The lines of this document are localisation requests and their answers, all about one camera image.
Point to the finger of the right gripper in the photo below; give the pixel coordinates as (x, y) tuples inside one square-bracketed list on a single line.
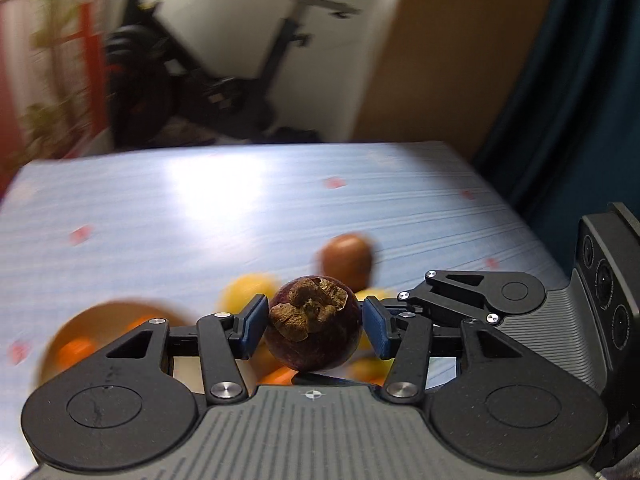
[(453, 296)]

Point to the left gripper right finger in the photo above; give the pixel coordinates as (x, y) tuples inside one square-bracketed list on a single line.
[(484, 396)]

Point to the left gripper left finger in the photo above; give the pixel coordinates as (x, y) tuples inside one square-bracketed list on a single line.
[(134, 402)]

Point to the dark purple mangosteen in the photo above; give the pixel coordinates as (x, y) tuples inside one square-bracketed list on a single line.
[(314, 323)]

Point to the small orange mandarin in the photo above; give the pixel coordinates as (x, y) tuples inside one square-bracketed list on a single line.
[(139, 321), (74, 351)]

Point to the beige round plate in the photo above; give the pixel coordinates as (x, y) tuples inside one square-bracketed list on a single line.
[(104, 323)]

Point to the yellow green apple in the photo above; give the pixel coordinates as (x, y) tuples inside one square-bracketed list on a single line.
[(369, 369)]

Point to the red brown apple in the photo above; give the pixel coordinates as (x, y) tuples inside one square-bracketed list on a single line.
[(349, 258)]

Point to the blue plaid tablecloth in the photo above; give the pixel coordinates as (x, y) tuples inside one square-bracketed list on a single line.
[(179, 225)]

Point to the wooden door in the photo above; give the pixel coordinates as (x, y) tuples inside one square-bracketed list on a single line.
[(445, 70)]

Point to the black exercise bike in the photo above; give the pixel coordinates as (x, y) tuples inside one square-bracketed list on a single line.
[(184, 72)]

